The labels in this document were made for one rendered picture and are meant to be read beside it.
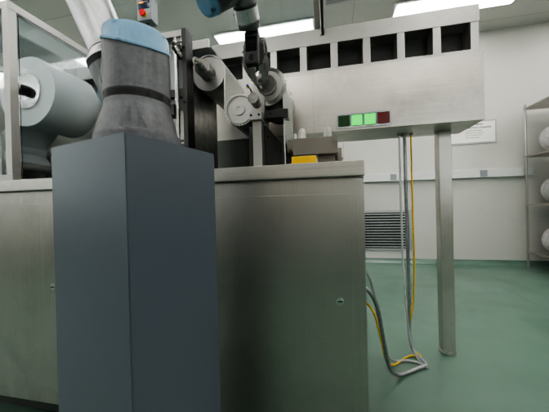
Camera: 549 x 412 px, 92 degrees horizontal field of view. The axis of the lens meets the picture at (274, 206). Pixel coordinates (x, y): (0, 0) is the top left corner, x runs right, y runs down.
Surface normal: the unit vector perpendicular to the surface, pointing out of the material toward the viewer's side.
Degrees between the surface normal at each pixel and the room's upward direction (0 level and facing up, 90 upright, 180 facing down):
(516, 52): 90
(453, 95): 90
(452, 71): 90
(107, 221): 90
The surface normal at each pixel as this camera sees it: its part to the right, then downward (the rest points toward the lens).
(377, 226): -0.21, 0.01
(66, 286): -0.44, 0.02
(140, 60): 0.55, 0.00
